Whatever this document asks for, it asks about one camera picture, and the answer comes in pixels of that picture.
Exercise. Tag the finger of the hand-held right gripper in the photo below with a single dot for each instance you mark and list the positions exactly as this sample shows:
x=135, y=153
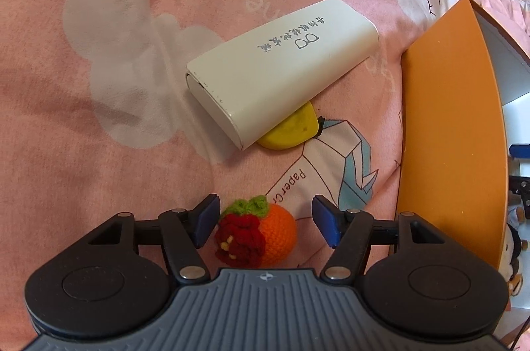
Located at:
x=521, y=191
x=521, y=151

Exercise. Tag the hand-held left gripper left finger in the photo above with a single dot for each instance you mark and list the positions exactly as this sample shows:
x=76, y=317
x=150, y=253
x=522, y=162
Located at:
x=207, y=220

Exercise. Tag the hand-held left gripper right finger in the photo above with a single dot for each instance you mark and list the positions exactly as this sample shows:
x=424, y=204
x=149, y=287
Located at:
x=327, y=222

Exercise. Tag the crocheted orange with red flower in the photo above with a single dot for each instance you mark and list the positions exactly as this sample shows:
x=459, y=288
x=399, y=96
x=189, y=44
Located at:
x=277, y=235

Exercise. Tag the orange box white inside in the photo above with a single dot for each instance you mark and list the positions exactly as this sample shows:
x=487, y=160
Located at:
x=447, y=127

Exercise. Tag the plush toy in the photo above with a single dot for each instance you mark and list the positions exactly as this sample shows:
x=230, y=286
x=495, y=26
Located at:
x=515, y=251

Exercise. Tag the yellow rounded object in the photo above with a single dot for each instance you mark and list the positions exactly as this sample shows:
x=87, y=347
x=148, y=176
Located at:
x=290, y=131

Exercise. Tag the white power bank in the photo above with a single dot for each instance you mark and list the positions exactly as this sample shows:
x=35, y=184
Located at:
x=281, y=65

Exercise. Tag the pink printed bed sheet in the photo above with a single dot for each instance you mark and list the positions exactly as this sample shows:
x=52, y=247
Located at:
x=103, y=86

